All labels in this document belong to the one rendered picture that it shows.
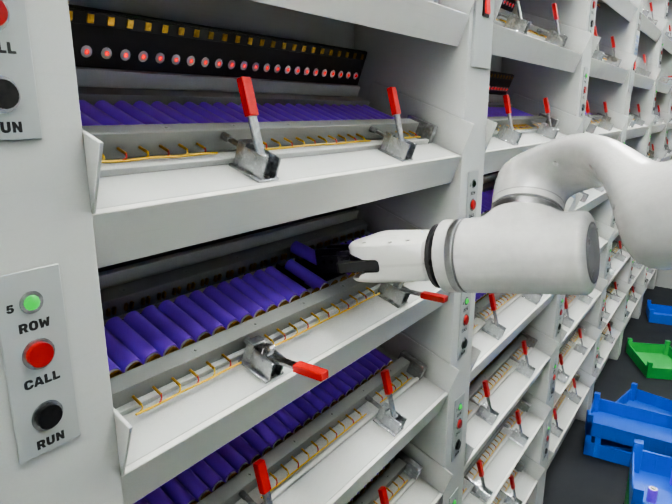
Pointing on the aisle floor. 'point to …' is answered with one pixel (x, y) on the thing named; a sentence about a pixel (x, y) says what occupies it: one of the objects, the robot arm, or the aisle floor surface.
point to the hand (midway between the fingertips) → (335, 258)
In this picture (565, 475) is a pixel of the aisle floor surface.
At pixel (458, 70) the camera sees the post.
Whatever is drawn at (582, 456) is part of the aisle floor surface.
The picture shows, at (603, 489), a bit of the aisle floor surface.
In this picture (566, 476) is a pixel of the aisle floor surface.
